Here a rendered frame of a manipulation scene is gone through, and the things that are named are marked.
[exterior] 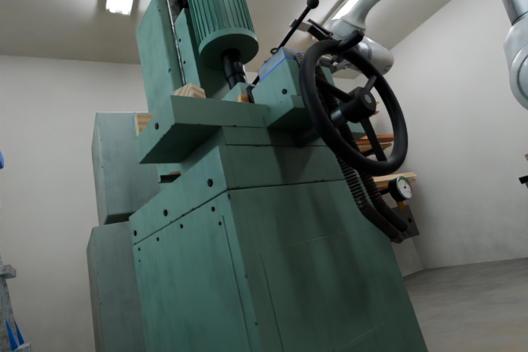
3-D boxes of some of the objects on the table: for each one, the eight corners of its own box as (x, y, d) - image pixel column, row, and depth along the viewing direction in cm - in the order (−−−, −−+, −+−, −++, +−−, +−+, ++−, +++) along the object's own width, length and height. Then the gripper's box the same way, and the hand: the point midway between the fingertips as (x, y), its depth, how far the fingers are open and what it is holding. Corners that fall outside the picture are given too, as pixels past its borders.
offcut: (194, 99, 67) (190, 82, 68) (176, 108, 69) (173, 91, 70) (207, 105, 71) (203, 89, 72) (190, 114, 73) (187, 97, 74)
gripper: (357, 91, 107) (309, 82, 94) (325, 34, 117) (277, 19, 104) (375, 75, 102) (327, 64, 89) (340, 16, 112) (292, -2, 99)
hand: (303, 40), depth 97 cm, fingers open, 13 cm apart
